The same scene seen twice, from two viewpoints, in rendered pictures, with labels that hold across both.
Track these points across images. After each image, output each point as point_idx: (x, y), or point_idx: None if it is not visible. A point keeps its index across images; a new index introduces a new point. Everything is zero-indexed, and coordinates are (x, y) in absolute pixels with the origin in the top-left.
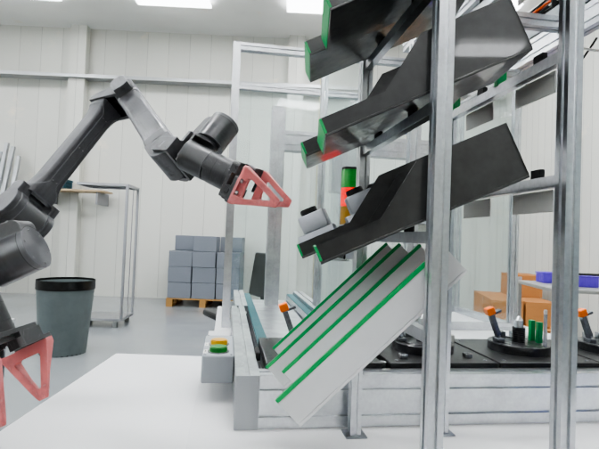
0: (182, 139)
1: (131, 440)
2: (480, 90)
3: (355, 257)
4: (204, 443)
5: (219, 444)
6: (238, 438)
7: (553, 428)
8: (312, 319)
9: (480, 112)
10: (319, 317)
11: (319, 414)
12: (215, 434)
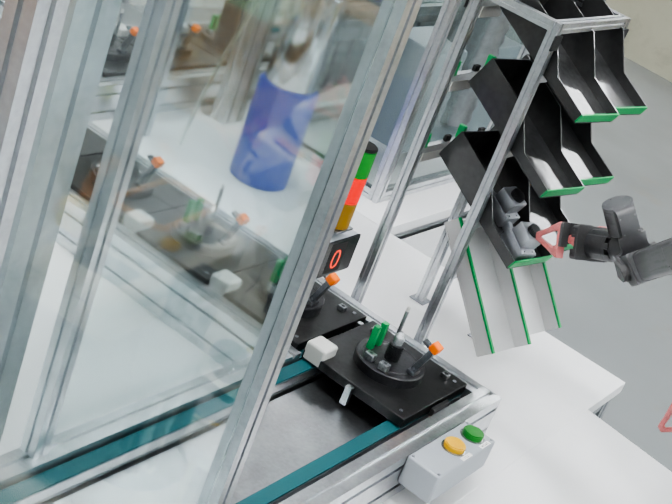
0: (647, 241)
1: (561, 483)
2: (478, 67)
3: (465, 244)
4: (514, 444)
5: (506, 435)
6: (488, 430)
7: (443, 253)
8: (479, 311)
9: (465, 80)
10: (518, 291)
11: None
12: (499, 444)
